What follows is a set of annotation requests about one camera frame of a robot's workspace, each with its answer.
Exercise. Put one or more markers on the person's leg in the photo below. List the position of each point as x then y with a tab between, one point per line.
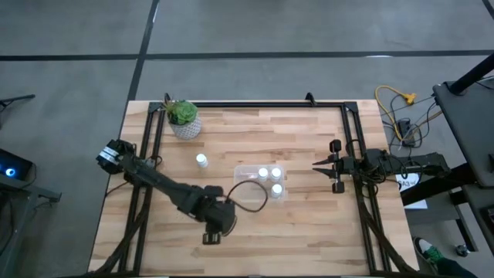
455	270

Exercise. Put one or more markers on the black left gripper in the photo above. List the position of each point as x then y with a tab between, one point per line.
220	216

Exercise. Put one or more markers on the black cart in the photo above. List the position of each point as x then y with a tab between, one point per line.
471	123

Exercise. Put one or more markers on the clear plastic basket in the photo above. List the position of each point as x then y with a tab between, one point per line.
247	189

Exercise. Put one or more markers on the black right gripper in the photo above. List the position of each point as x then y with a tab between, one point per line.
345	166

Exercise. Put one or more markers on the black metal rig frame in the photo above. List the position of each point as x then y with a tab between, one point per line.
270	104

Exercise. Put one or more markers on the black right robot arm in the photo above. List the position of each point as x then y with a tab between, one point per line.
424	162

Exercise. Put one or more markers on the white paper sheet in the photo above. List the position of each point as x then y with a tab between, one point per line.
418	204

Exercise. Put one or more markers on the black tripod leg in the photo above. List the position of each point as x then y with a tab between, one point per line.
19	98

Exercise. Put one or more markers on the white pill bottle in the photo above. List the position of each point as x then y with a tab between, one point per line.
276	190
201	158
262	173
276	173

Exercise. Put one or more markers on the white triangle-patterned plant pot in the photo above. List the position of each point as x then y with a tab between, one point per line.
189	131

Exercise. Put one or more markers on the person's shoe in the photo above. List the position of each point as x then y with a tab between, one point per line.
426	247

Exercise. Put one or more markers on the white paper label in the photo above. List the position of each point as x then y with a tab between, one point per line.
411	183

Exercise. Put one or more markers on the grey metal stand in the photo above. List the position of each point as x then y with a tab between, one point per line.
23	189

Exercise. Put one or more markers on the black box with blue light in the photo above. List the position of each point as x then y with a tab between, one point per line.
19	164

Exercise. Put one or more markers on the black power strip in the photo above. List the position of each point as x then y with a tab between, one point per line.
405	129

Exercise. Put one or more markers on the green succulent plant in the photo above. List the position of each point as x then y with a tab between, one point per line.
183	112

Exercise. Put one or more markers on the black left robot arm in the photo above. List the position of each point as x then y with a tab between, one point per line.
170	189

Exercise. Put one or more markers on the black caster wheel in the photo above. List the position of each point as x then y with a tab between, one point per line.
462	250

